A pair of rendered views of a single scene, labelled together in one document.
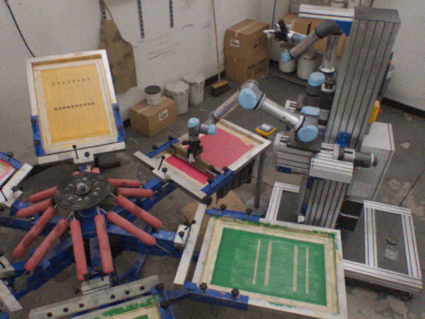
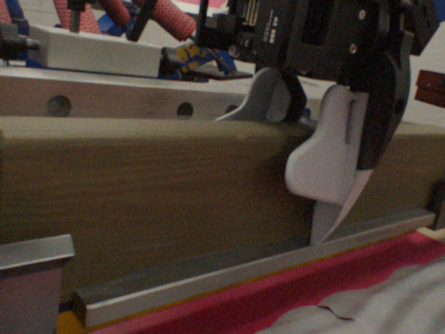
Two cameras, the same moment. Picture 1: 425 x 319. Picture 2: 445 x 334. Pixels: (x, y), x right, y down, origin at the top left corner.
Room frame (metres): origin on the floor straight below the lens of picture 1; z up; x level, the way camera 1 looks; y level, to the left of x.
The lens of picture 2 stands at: (2.06, -0.13, 1.10)
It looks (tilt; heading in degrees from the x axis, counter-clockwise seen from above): 16 degrees down; 96
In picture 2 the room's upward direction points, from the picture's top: 11 degrees clockwise
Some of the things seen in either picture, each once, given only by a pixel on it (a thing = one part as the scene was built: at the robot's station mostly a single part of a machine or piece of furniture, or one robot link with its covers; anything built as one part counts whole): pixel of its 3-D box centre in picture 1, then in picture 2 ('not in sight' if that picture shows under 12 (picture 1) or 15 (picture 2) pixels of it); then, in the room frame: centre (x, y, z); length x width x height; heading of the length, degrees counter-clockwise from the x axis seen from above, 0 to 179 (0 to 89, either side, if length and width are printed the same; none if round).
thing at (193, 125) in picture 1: (194, 126); not in sight; (2.07, 0.13, 1.31); 0.09 x 0.08 x 0.11; 76
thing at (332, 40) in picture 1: (330, 51); not in sight; (2.59, -0.86, 1.63); 0.15 x 0.12 x 0.55; 138
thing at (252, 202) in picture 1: (260, 171); not in sight; (2.58, -0.45, 0.48); 0.22 x 0.22 x 0.96; 49
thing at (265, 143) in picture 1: (210, 151); not in sight; (2.23, 0.01, 0.97); 0.79 x 0.58 x 0.04; 139
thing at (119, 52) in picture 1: (112, 50); not in sight; (3.93, 1.12, 1.06); 0.53 x 0.07 x 1.05; 139
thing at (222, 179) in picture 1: (217, 182); not in sight; (1.87, -0.04, 0.97); 0.30 x 0.05 x 0.07; 139
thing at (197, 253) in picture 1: (195, 255); not in sight; (1.32, 0.10, 0.90); 1.24 x 0.06 x 0.06; 79
